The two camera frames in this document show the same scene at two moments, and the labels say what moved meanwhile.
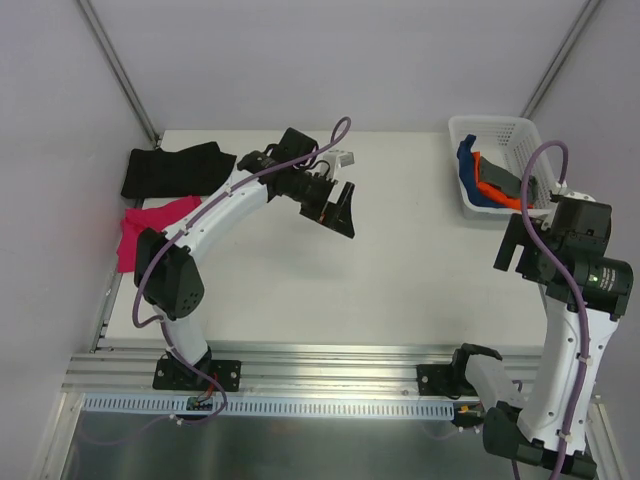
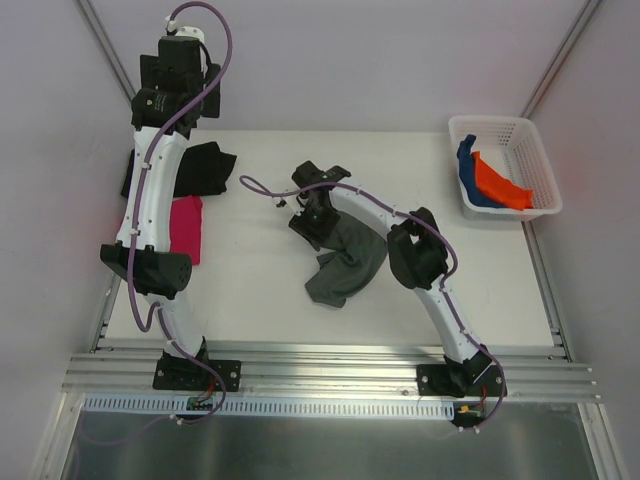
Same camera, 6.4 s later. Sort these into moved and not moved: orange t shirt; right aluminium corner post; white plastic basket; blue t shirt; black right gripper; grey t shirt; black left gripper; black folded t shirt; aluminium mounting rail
Moved: black right gripper; grey t shirt; black left gripper
Not moved: right aluminium corner post; blue t shirt; black folded t shirt; white plastic basket; aluminium mounting rail; orange t shirt
